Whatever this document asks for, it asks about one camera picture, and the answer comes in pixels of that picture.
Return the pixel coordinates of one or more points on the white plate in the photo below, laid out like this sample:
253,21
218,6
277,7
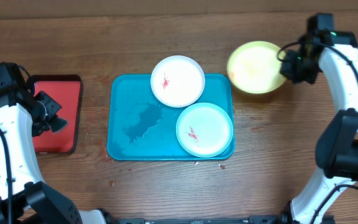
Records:
177,81

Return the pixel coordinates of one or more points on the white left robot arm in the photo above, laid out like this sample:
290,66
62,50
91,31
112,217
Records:
24,196

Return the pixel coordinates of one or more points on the blue plastic tray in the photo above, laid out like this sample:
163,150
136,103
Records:
140,127

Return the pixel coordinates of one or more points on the black tray with red liquid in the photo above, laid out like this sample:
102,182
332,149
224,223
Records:
67,91

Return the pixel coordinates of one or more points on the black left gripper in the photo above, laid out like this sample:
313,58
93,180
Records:
54,106

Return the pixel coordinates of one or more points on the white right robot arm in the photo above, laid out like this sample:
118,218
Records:
335,54

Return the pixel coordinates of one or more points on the light blue plate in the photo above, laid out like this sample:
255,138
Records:
205,130

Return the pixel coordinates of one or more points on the yellow plate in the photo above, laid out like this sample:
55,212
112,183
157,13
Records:
254,67

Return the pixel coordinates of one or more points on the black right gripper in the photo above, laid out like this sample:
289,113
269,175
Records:
287,69

